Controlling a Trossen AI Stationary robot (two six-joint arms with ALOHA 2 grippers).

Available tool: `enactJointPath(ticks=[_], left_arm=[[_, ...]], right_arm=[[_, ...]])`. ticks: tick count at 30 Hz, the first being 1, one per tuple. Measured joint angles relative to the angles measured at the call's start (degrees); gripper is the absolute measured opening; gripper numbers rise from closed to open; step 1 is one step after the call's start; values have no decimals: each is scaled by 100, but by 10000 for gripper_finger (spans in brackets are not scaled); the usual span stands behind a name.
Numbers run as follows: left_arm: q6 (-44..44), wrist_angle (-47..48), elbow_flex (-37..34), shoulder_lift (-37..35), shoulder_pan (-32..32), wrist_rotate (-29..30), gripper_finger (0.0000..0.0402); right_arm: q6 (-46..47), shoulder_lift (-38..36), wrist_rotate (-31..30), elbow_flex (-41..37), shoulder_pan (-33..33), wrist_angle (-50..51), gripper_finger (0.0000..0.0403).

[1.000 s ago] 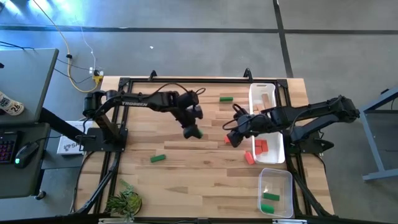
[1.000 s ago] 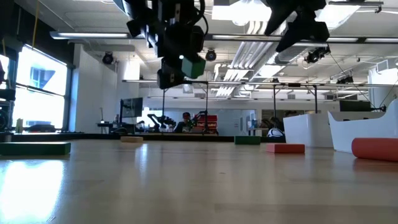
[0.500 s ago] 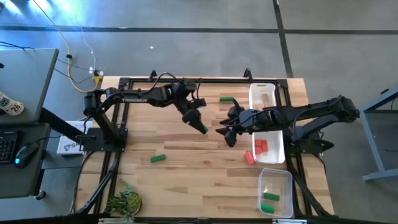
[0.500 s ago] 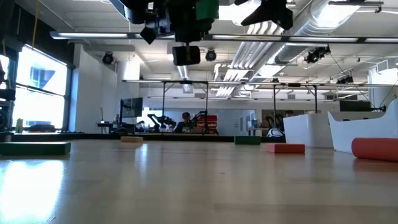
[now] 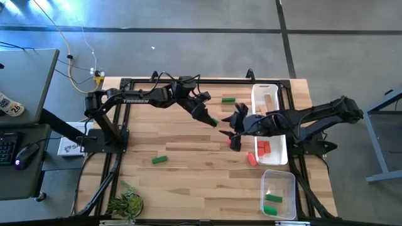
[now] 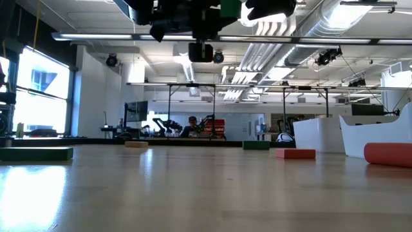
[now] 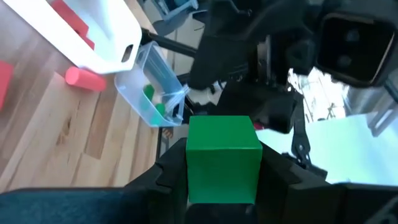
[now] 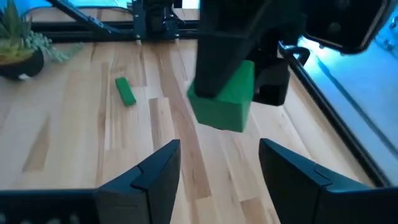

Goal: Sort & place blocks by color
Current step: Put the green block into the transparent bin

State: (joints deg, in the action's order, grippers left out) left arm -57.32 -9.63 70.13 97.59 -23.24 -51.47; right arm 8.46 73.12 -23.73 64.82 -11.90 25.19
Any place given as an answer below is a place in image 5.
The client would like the white box left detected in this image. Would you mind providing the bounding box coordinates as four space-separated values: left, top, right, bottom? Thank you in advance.
57 121 95 157

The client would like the backlit black keyboard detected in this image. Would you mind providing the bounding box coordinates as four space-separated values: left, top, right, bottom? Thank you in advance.
0 131 19 166

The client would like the white item with 26 print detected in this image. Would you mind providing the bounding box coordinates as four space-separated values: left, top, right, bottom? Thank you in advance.
0 92 25 118

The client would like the black aluminium table frame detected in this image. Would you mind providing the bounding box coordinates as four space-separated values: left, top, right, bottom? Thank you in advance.
92 77 318 222

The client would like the black diagonal frame strut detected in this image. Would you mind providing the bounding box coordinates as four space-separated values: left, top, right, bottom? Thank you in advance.
287 153 339 220
70 153 123 218

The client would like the thick black diagonal bar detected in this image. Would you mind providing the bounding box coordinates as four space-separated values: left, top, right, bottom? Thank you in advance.
39 107 90 144

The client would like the yellow floor cable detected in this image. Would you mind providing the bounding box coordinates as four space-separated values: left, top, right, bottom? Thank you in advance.
31 0 104 95

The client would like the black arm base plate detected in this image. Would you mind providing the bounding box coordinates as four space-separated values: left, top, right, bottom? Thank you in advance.
77 127 130 154
291 130 339 156

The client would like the black computer mouse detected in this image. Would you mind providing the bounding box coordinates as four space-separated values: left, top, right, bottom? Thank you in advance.
14 143 41 171

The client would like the clear plastic bin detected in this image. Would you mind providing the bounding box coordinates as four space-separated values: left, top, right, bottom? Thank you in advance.
259 169 298 221

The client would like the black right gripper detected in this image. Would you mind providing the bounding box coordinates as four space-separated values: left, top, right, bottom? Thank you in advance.
219 102 279 153

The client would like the small potted green plant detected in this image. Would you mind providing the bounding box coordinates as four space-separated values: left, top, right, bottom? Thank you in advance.
106 181 145 224

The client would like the grey desk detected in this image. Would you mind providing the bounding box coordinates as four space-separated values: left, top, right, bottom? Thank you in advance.
0 48 60 127

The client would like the white plastic bin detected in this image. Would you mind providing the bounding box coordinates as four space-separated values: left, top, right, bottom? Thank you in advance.
254 133 289 166
251 83 283 117

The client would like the blue-grey metal stand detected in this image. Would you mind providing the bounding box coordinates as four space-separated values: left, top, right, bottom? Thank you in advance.
364 86 402 184

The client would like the white floor cable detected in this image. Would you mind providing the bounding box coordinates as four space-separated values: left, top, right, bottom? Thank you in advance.
73 15 98 75

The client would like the black floor cable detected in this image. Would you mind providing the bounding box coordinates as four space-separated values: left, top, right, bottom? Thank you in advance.
0 40 95 85

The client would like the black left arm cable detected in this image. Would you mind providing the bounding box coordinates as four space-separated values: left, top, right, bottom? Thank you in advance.
149 71 202 95

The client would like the black desk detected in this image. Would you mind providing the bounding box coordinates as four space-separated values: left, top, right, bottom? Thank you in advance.
0 123 53 202

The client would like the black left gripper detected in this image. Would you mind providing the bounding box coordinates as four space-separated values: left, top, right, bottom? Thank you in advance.
183 90 219 128

